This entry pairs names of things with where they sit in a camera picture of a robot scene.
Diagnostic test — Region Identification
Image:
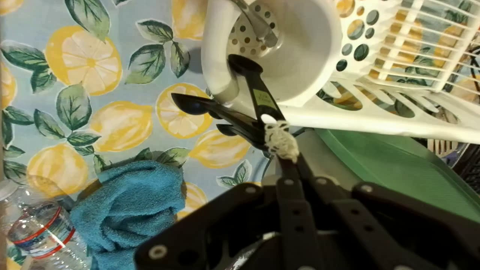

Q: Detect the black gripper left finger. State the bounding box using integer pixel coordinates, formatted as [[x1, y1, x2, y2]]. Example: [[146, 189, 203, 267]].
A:
[[275, 157, 322, 270]]

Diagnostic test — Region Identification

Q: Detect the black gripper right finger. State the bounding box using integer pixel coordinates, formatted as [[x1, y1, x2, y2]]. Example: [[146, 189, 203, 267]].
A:
[[296, 156, 430, 270]]

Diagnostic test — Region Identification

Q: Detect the white plastic drying rack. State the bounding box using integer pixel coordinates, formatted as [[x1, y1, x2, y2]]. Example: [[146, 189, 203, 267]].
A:
[[200, 0, 480, 144]]

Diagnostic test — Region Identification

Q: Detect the blue cloth towel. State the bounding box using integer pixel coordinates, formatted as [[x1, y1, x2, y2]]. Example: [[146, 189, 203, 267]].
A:
[[70, 160, 184, 270]]

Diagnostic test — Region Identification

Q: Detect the clear plastic water bottle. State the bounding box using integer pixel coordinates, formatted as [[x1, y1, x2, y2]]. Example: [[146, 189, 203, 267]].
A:
[[0, 180, 91, 270]]

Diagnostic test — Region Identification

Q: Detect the lemon print tablecloth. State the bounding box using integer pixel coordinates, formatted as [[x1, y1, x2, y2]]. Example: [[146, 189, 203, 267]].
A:
[[0, 0, 265, 216]]

